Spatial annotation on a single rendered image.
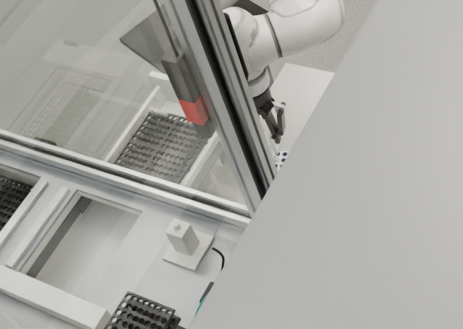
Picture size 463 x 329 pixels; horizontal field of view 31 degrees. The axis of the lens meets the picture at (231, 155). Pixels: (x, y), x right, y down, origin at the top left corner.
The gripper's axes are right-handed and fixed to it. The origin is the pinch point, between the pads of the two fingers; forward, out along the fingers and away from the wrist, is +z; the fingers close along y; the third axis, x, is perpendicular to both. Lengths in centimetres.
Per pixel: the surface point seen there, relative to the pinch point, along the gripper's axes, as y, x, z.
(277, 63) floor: 44, -108, 87
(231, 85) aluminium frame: -15, 33, -58
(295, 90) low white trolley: 1.7, -26.6, 11.1
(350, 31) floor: 16, -127, 87
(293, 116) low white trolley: 0.2, -17.5, 11.1
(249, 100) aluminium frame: -15, 31, -51
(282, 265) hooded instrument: -42, 84, -91
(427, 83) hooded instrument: -52, 61, -91
